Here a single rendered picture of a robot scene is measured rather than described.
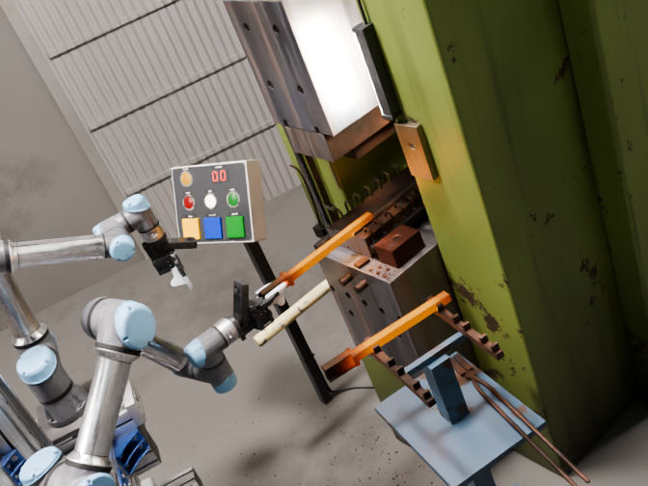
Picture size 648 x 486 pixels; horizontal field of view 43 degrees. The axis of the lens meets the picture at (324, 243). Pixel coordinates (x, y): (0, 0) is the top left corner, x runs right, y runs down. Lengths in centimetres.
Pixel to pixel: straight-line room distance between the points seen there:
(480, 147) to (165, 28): 291
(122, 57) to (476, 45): 297
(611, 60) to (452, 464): 115
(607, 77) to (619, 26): 14
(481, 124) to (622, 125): 48
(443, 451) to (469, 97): 91
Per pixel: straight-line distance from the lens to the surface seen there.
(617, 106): 243
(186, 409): 389
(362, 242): 253
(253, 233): 281
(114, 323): 211
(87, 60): 477
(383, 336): 219
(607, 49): 235
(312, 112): 231
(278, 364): 384
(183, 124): 492
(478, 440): 223
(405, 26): 207
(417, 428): 231
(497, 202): 225
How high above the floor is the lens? 229
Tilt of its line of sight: 30 degrees down
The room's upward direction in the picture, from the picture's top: 23 degrees counter-clockwise
